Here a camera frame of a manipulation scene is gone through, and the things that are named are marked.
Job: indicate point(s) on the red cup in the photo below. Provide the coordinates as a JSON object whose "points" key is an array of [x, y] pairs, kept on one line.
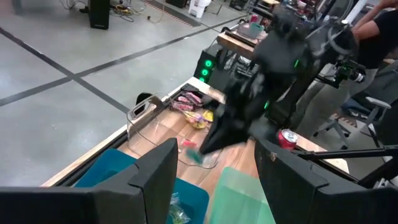
{"points": [[254, 18]]}

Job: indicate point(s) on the grey plastic tub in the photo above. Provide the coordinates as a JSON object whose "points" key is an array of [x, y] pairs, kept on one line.
{"points": [[250, 30]]}

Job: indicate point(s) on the black equipment cabinet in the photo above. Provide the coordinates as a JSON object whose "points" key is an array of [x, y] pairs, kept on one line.
{"points": [[175, 3]]}

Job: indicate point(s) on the wooden top workbench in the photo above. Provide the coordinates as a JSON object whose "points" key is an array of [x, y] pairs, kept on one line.
{"points": [[236, 43]]}

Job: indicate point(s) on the clear plastic bin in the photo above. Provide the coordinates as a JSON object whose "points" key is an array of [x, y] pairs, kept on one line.
{"points": [[149, 109]]}

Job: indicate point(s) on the green candy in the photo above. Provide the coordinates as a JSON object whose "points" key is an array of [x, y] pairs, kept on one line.
{"points": [[178, 211]]}

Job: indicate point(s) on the black metal rig frame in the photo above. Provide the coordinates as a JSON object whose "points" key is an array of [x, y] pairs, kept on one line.
{"points": [[342, 153]]}

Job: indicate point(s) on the person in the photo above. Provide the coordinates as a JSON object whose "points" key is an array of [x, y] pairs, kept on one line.
{"points": [[379, 43]]}

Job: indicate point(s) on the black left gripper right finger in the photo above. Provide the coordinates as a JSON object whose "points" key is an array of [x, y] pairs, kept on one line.
{"points": [[311, 205]]}

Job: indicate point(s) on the grey black office chair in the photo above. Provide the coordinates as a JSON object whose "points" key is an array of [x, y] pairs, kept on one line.
{"points": [[376, 104]]}

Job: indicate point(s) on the black computer tower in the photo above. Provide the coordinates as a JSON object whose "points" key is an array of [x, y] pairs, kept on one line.
{"points": [[99, 14]]}

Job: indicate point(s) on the black box with green lights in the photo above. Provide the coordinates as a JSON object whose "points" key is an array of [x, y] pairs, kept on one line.
{"points": [[205, 67]]}

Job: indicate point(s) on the red soda can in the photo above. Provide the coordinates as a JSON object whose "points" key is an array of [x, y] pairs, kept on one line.
{"points": [[287, 140]]}

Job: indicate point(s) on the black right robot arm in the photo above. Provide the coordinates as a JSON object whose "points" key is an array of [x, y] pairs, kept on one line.
{"points": [[280, 53]]}

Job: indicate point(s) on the blue plastic bin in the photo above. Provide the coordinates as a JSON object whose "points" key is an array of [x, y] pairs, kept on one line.
{"points": [[105, 168]]}

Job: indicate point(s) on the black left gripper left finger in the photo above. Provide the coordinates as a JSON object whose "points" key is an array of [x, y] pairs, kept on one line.
{"points": [[93, 208]]}

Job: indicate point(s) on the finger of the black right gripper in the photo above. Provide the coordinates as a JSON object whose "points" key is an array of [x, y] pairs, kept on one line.
{"points": [[236, 133], [217, 124]]}

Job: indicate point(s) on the teal candy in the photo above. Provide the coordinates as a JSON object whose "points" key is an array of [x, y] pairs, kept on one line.
{"points": [[194, 156]]}

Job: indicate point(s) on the yellow candy pack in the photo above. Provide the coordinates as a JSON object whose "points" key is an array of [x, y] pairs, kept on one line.
{"points": [[194, 120], [208, 115]]}

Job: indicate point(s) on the white plastic bin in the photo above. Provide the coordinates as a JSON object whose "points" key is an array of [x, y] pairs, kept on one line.
{"points": [[199, 7]]}

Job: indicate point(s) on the pink candy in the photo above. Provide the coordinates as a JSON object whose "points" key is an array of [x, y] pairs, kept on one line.
{"points": [[189, 143]]}

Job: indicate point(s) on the teal translucent plastic bin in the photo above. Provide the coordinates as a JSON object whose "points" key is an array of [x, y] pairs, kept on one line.
{"points": [[239, 199]]}

